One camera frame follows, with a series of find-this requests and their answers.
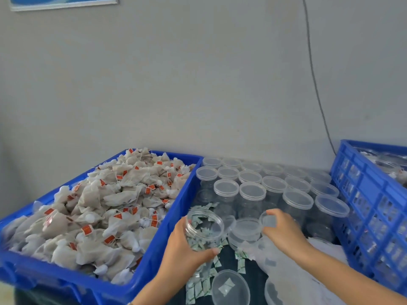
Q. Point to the person's left hand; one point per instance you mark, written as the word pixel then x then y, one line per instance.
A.
pixel 184 257

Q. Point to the person's right hand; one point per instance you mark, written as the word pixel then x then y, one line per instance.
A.
pixel 286 235

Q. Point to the pile of green desiccant packets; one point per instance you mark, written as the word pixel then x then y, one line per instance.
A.
pixel 197 286

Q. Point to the clear jar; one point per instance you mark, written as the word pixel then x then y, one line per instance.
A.
pixel 203 225

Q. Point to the pile of white label papers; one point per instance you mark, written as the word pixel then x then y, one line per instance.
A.
pixel 299 276

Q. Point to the group of lidded jars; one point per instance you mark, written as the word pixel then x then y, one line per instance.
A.
pixel 254 190

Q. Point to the blue slatted crate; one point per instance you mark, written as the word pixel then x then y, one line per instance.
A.
pixel 369 212

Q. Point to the pile of tea bags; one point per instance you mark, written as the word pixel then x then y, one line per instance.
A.
pixel 95 219

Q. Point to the person's right forearm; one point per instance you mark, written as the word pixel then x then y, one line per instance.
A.
pixel 350 282

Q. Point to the blue plastic tray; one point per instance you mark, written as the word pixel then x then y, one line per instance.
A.
pixel 159 251

